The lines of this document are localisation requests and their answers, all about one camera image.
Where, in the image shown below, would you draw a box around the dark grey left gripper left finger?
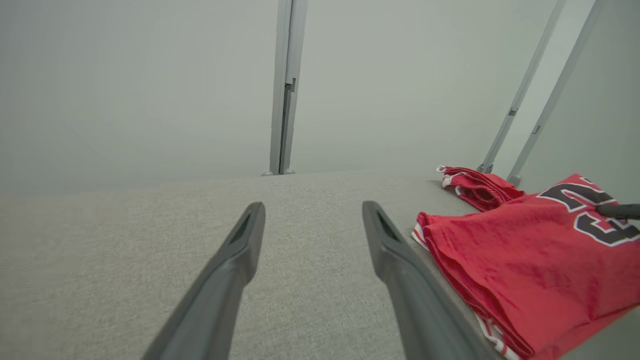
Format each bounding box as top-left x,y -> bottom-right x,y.
142,201 -> 266,360

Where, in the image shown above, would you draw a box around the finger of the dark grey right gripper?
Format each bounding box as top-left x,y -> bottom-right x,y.
595,202 -> 640,221

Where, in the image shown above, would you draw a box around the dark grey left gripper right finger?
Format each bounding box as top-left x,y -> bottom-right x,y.
362,200 -> 497,360

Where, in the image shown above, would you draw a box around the red basketball jersey black lettering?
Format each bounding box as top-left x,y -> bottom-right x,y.
412,173 -> 640,360

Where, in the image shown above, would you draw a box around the red shorts white side stripes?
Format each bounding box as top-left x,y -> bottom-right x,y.
436,164 -> 526,213

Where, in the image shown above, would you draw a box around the upright grey metal frame post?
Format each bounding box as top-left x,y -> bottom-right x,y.
260,0 -> 309,177

